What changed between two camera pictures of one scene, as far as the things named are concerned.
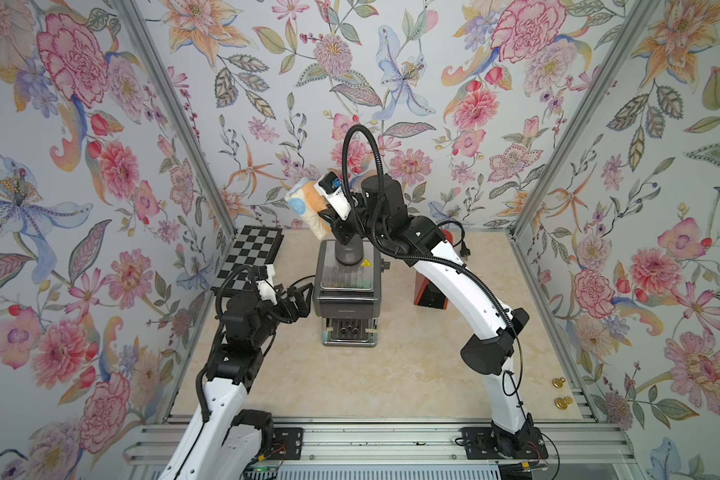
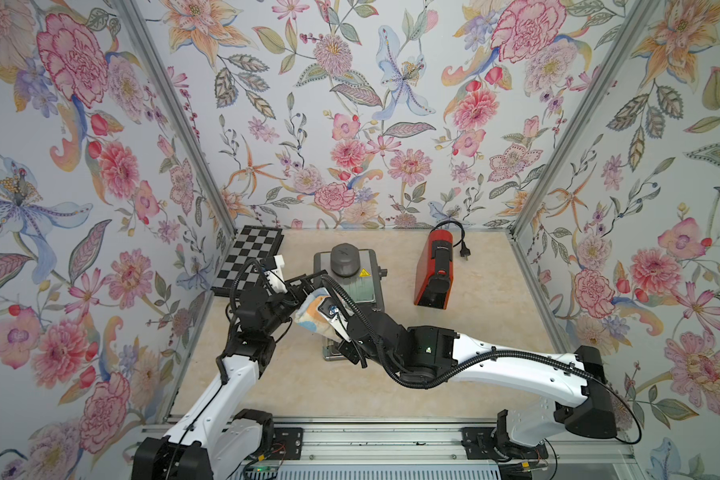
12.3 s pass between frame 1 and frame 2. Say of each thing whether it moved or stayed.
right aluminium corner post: stayed
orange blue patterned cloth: moved
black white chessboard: stayed
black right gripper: moved
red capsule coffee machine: stayed
